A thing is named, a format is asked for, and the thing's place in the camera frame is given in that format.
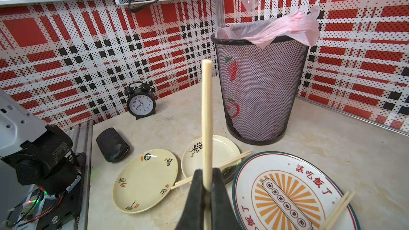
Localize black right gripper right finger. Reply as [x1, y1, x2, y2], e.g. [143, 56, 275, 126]
[211, 168, 242, 230]

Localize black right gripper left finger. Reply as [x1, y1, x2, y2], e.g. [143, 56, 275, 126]
[175, 169, 205, 230]

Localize bare wooden chopsticks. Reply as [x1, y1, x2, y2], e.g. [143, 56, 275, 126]
[201, 59, 213, 230]
[171, 150, 252, 190]
[320, 191, 355, 230]

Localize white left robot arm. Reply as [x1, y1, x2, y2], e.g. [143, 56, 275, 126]
[1, 91, 86, 230]

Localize white plate with teal rim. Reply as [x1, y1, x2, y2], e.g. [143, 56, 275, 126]
[232, 151, 344, 230]

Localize cream plate with flower print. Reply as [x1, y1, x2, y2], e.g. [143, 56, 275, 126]
[181, 135, 242, 185]

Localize black alarm clock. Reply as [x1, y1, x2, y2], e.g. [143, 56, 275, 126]
[125, 81, 156, 120]

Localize black mesh waste bin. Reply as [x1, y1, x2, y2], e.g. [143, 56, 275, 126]
[211, 36, 309, 145]

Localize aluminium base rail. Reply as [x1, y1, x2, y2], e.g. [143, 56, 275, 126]
[61, 120, 94, 230]

